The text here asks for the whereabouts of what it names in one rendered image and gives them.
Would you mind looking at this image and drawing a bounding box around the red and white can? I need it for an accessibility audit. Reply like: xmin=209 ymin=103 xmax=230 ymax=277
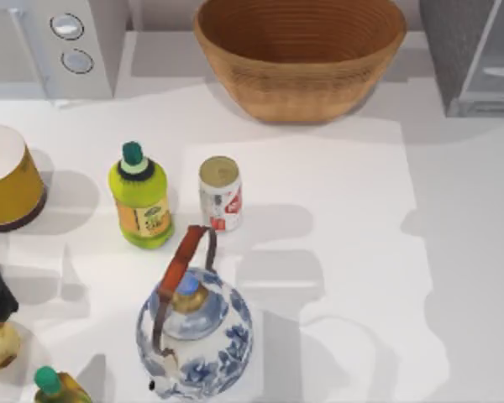
xmin=198 ymin=155 xmax=245 ymax=233

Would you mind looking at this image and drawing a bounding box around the green bottle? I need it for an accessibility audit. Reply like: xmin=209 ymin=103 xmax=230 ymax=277
xmin=33 ymin=365 xmax=94 ymax=403
xmin=108 ymin=141 xmax=176 ymax=250

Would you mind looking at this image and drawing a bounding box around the brown woven basket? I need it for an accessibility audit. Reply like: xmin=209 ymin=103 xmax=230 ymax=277
xmin=192 ymin=0 xmax=407 ymax=124

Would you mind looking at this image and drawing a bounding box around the yellow and white cup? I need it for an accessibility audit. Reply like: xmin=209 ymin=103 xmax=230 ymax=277
xmin=0 ymin=123 xmax=49 ymax=233

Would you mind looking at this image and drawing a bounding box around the pale microwave oven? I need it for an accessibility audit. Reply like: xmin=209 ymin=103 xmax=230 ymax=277
xmin=0 ymin=0 xmax=129 ymax=101

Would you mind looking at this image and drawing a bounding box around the large microwave knob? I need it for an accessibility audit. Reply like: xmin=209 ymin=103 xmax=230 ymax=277
xmin=49 ymin=13 xmax=86 ymax=42

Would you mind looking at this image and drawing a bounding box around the small microwave knob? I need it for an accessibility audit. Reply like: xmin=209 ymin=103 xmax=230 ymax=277
xmin=60 ymin=47 xmax=95 ymax=75

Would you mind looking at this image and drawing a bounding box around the blue and white teapot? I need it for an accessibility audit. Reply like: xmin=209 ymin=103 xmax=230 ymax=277
xmin=135 ymin=224 xmax=255 ymax=400

